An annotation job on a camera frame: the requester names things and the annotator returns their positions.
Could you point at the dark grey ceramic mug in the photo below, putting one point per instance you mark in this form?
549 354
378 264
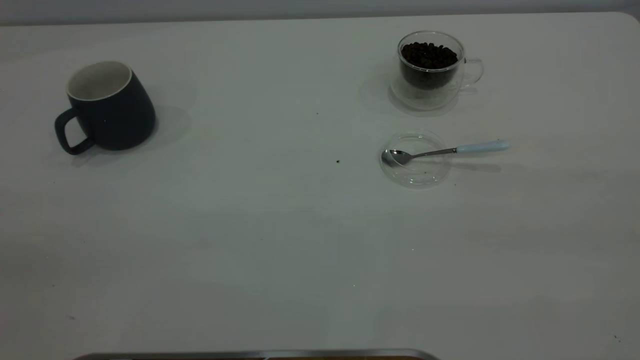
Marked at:
120 120

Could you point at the dark coffee beans pile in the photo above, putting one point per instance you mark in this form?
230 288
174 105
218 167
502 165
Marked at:
429 56

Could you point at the clear round glass saucer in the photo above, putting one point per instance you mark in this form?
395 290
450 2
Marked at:
417 175

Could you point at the clear double-wall glass cup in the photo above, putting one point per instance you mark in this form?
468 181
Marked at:
425 97

